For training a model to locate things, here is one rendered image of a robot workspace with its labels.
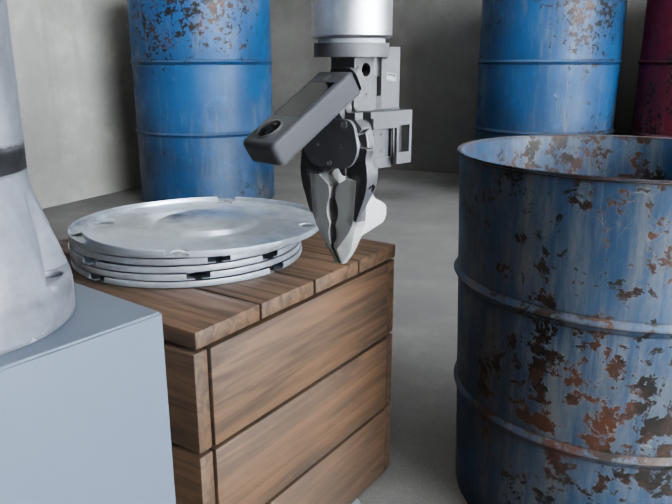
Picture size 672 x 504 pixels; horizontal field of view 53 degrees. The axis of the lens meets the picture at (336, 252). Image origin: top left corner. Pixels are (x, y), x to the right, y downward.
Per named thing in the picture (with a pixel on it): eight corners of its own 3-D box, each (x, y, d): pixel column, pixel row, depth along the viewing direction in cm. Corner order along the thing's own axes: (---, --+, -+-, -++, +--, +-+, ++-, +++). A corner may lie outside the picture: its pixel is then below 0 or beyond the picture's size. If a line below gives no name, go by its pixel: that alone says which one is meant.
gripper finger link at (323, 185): (371, 253, 72) (373, 166, 69) (332, 265, 68) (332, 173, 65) (350, 248, 74) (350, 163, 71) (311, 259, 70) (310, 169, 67)
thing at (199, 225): (127, 201, 99) (127, 196, 99) (326, 202, 98) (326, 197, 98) (39, 257, 71) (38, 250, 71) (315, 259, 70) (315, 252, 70)
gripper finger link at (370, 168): (377, 222, 65) (379, 129, 62) (366, 225, 63) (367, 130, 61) (341, 215, 68) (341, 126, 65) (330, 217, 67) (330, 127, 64)
